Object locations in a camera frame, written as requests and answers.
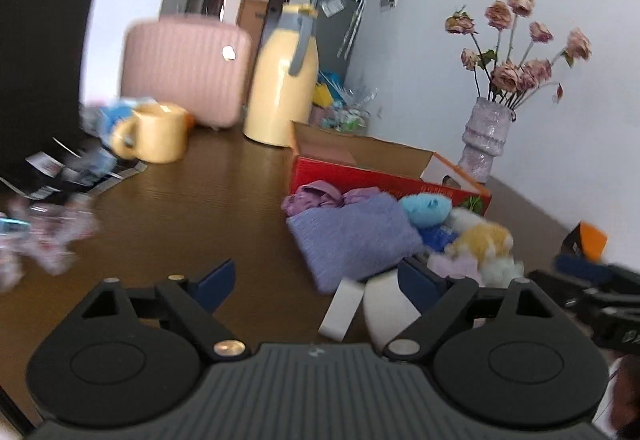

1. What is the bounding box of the blue tissue pack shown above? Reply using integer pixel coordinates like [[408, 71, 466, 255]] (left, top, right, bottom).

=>
[[418, 224, 459, 254]]

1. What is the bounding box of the person's left hand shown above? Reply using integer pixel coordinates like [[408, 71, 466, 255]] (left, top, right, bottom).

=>
[[610, 356, 640, 440]]

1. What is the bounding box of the orange black small box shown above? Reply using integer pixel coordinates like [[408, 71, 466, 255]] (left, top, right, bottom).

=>
[[561, 221, 608, 262]]

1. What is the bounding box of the pale green mesh pouf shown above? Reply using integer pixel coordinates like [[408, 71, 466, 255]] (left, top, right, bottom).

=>
[[480, 257, 525, 288]]

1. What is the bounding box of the yellow white plush toy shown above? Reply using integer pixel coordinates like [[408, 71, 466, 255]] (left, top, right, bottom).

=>
[[445, 207, 513, 267]]

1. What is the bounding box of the fluffy lilac towel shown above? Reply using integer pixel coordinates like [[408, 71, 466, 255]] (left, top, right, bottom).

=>
[[426, 254, 484, 287]]

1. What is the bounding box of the white round sponge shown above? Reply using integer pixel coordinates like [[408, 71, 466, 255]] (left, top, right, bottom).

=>
[[362, 269, 420, 351]]

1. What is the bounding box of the pile of packets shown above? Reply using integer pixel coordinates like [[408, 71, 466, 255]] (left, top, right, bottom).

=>
[[1, 96, 156, 293]]

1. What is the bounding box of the purple textured vase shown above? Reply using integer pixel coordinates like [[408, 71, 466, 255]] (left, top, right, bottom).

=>
[[458, 96, 515, 183]]

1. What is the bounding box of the blue plush toy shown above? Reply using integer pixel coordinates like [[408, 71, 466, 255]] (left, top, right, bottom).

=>
[[399, 193, 452, 229]]

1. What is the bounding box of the small white foam block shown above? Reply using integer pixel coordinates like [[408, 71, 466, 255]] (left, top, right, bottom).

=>
[[318, 278, 364, 342]]

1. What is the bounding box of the lavender knitted cloth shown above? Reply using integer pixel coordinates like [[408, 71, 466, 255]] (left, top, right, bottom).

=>
[[286, 193, 423, 294]]

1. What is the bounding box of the dried pink flower bouquet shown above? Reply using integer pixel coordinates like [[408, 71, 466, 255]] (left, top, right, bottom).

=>
[[445, 0, 592, 114]]

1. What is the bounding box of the yellow ceramic mug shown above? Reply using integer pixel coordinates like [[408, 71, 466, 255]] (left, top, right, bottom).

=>
[[110, 103, 188, 164]]

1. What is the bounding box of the pink fabric pouch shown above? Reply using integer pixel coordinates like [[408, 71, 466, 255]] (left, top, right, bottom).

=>
[[281, 180, 381, 217]]

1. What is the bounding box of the blue yellow clutter pile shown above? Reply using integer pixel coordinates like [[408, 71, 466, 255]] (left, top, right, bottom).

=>
[[309, 70, 378, 137]]

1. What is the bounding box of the red cardboard box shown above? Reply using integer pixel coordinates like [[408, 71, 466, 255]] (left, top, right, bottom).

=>
[[288, 122, 491, 216]]

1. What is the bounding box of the pink ribbed suitcase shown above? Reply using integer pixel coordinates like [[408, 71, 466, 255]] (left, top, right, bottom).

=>
[[120, 15, 252, 128]]

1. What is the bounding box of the yellow thermos jug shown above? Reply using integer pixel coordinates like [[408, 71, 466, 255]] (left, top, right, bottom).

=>
[[243, 4, 319, 148]]

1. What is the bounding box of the grey refrigerator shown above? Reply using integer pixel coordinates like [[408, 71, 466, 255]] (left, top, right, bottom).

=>
[[312, 0, 364, 79]]

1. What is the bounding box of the black paper shopping bag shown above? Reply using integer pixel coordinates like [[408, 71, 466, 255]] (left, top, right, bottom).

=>
[[1, 0, 92, 188]]

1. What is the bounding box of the brown entrance door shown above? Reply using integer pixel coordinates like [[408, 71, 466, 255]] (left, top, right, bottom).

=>
[[235, 0, 268, 54]]

